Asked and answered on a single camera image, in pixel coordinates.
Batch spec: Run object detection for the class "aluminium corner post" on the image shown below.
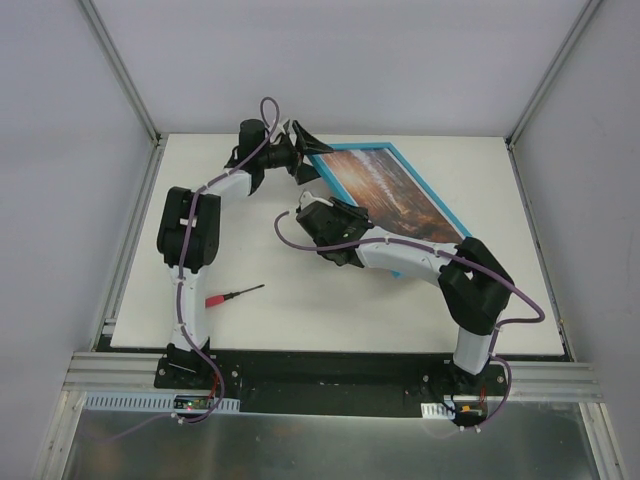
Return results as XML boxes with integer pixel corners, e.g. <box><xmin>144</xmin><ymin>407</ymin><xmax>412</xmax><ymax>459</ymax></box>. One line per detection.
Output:
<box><xmin>504</xmin><ymin>0</ymin><xmax>604</xmax><ymax>146</ymax></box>
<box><xmin>77</xmin><ymin>0</ymin><xmax>162</xmax><ymax>146</ymax></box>

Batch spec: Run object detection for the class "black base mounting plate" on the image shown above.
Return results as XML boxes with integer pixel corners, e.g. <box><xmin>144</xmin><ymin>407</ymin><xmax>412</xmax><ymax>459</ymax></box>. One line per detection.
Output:
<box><xmin>154</xmin><ymin>350</ymin><xmax>506</xmax><ymax>418</ymax></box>

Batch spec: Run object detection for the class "purple cable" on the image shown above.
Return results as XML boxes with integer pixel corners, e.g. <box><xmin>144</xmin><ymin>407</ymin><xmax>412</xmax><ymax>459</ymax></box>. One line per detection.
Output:
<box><xmin>104</xmin><ymin>96</ymin><xmax>281</xmax><ymax>444</ymax></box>
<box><xmin>274</xmin><ymin>209</ymin><xmax>546</xmax><ymax>441</ymax></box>

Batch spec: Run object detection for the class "aluminium front rail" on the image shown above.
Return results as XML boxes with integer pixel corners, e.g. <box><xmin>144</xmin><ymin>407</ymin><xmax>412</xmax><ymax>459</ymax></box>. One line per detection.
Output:
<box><xmin>63</xmin><ymin>352</ymin><xmax>604</xmax><ymax>403</ymax></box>

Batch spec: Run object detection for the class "red handled screwdriver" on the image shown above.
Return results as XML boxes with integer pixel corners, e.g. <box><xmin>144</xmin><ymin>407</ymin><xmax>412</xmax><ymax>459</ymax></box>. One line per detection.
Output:
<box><xmin>205</xmin><ymin>284</ymin><xmax>264</xmax><ymax>309</ymax></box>

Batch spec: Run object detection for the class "right grey cable duct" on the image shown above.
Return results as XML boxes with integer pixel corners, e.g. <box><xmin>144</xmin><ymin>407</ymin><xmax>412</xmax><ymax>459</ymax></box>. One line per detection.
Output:
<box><xmin>420</xmin><ymin>402</ymin><xmax>456</xmax><ymax>420</ymax></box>

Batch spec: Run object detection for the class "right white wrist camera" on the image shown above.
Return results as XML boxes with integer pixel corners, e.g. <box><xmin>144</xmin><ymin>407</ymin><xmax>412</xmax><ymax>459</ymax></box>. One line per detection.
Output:
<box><xmin>298</xmin><ymin>190</ymin><xmax>333</xmax><ymax>211</ymax></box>

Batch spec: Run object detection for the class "left aluminium corner post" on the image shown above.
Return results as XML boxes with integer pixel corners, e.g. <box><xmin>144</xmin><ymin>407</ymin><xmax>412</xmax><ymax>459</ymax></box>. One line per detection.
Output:
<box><xmin>77</xmin><ymin>0</ymin><xmax>162</xmax><ymax>146</ymax></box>

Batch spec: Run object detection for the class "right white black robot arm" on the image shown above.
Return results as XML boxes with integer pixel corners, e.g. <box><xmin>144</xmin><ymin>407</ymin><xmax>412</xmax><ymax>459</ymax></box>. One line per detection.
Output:
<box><xmin>296</xmin><ymin>191</ymin><xmax>511</xmax><ymax>395</ymax></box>

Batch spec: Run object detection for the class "blue wooden picture frame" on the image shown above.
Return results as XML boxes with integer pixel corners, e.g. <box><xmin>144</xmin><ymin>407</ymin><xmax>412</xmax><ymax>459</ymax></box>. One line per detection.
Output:
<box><xmin>296</xmin><ymin>144</ymin><xmax>466</xmax><ymax>285</ymax></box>

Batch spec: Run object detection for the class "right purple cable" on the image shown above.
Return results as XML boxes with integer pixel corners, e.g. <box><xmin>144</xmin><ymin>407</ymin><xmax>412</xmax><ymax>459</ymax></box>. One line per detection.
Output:
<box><xmin>274</xmin><ymin>209</ymin><xmax>546</xmax><ymax>441</ymax></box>

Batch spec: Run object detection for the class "forest photo print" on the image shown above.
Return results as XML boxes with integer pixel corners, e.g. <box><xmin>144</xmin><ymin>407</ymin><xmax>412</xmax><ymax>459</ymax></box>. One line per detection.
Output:
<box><xmin>314</xmin><ymin>148</ymin><xmax>465</xmax><ymax>244</ymax></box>

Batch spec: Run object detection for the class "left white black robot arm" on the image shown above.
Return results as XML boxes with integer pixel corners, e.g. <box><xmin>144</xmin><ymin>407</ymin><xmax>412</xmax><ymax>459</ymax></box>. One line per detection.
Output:
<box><xmin>156</xmin><ymin>119</ymin><xmax>333</xmax><ymax>389</ymax></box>

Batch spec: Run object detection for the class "grey cable duct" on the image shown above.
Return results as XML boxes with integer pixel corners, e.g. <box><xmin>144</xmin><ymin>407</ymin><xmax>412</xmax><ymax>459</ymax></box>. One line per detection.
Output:
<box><xmin>84</xmin><ymin>392</ymin><xmax>240</xmax><ymax>415</ymax></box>
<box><xmin>420</xmin><ymin>402</ymin><xmax>456</xmax><ymax>420</ymax></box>

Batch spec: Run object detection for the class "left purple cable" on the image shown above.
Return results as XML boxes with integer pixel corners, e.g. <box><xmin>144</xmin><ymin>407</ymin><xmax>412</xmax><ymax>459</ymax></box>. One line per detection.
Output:
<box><xmin>104</xmin><ymin>96</ymin><xmax>281</xmax><ymax>444</ymax></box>

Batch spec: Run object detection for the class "left grey cable duct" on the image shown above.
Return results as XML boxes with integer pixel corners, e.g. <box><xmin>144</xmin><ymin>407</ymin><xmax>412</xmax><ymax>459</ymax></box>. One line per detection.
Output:
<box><xmin>84</xmin><ymin>392</ymin><xmax>240</xmax><ymax>415</ymax></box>

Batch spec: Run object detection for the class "right aluminium corner post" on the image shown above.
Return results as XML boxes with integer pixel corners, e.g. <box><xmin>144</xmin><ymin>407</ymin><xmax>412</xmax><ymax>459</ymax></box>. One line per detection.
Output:
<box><xmin>504</xmin><ymin>0</ymin><xmax>604</xmax><ymax>146</ymax></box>

